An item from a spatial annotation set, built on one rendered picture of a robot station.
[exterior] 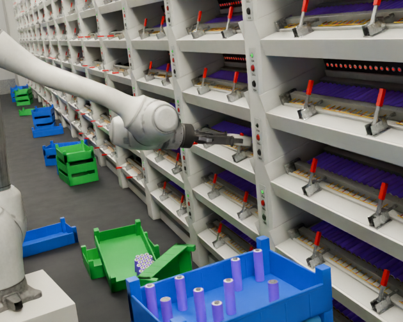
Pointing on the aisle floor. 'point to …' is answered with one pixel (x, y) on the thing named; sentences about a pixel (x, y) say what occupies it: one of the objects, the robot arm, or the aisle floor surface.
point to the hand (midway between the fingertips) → (239, 139)
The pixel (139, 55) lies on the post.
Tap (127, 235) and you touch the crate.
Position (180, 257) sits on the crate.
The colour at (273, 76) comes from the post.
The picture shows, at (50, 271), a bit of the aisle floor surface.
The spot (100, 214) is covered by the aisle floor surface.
